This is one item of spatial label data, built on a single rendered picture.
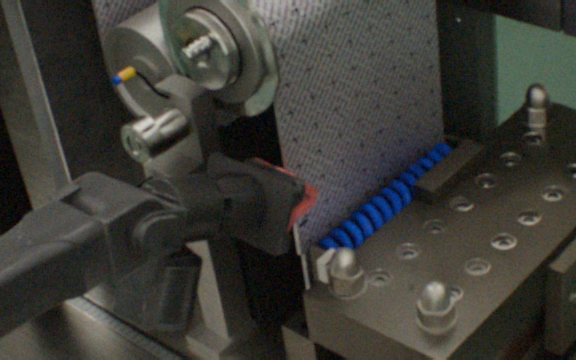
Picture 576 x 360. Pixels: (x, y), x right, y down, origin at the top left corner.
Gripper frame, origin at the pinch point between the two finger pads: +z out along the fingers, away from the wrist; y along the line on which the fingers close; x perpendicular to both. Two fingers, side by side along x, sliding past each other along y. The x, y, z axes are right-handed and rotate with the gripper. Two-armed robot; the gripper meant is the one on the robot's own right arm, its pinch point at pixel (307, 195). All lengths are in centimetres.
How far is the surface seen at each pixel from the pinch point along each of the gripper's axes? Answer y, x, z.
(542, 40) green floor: -96, 0, 227
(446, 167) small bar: 5.2, 3.8, 15.0
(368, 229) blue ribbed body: 3.6, -2.7, 6.1
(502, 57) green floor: -101, -7, 214
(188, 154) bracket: -9.0, 1.6, -7.7
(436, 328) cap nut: 17.3, -6.3, -0.6
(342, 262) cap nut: 7.5, -3.6, -2.8
